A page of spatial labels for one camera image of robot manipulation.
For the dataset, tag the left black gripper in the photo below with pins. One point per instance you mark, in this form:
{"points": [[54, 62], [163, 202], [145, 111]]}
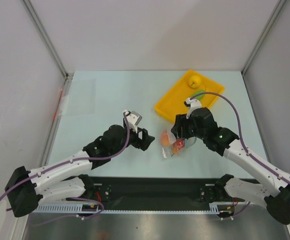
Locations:
{"points": [[143, 143]]}

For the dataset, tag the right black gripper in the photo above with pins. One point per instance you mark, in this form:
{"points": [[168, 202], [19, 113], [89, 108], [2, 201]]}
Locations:
{"points": [[183, 127]]}

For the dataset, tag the peach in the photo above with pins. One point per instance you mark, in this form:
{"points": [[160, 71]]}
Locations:
{"points": [[164, 139]]}

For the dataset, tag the red pear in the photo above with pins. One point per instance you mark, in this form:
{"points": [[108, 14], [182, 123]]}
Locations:
{"points": [[178, 146]]}

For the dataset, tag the clear zip top bag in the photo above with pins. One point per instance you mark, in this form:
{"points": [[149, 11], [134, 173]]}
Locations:
{"points": [[167, 151]]}

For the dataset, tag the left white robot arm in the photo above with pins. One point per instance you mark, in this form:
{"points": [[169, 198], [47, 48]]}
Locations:
{"points": [[28, 189]]}

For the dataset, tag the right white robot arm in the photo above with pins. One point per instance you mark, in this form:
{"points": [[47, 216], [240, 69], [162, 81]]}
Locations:
{"points": [[272, 191]]}

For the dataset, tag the green leaf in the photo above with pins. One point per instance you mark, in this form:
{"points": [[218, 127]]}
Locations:
{"points": [[198, 95]]}

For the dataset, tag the yellow plastic tray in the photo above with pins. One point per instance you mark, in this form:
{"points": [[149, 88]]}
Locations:
{"points": [[172, 103]]}

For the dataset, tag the yellow apple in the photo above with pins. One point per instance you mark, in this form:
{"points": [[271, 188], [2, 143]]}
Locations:
{"points": [[194, 81]]}

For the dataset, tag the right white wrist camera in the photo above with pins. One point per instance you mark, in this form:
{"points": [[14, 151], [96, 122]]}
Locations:
{"points": [[192, 104]]}

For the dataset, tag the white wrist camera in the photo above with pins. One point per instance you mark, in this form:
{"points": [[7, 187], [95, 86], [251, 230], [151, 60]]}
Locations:
{"points": [[192, 104], [132, 119]]}

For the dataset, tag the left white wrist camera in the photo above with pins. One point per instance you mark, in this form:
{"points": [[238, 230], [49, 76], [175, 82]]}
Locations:
{"points": [[132, 119]]}

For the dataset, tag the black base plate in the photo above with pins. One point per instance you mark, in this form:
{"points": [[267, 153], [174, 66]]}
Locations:
{"points": [[156, 194]]}

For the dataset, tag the white cable duct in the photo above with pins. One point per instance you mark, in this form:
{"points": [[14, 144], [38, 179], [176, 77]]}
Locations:
{"points": [[89, 208]]}

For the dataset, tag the right aluminium corner post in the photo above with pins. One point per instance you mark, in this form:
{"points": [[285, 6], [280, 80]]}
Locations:
{"points": [[264, 34]]}

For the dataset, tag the aluminium corner post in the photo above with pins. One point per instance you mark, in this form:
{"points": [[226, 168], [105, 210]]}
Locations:
{"points": [[34, 17], [264, 34]]}

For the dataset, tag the left aluminium corner post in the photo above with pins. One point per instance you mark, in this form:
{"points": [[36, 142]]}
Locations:
{"points": [[34, 17]]}

